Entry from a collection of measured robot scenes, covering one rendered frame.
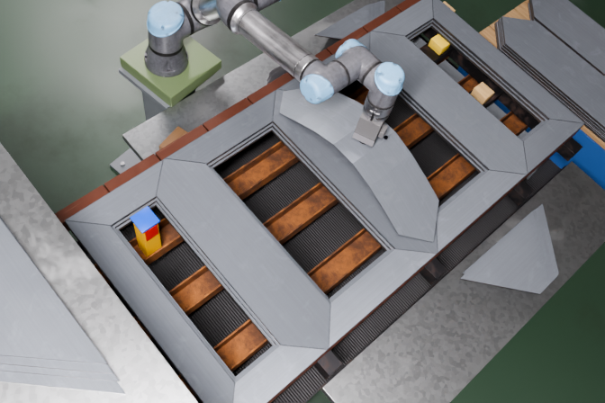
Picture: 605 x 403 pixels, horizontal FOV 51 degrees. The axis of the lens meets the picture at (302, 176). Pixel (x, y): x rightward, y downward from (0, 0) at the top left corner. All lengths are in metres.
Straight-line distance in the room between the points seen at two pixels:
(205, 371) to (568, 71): 1.65
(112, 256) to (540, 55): 1.65
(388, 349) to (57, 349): 0.90
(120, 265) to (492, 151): 1.22
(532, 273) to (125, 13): 2.37
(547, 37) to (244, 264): 1.45
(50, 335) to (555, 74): 1.86
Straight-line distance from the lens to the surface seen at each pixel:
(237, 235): 1.85
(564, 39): 2.64
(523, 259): 2.11
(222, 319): 2.07
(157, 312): 1.77
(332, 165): 1.99
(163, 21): 2.15
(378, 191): 1.82
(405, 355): 1.91
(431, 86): 2.26
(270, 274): 1.81
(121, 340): 1.54
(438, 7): 2.53
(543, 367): 2.93
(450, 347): 1.96
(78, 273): 1.61
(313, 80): 1.57
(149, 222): 1.82
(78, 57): 3.33
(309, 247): 2.18
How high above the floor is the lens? 2.53
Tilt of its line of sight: 59 degrees down
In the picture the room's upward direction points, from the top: 15 degrees clockwise
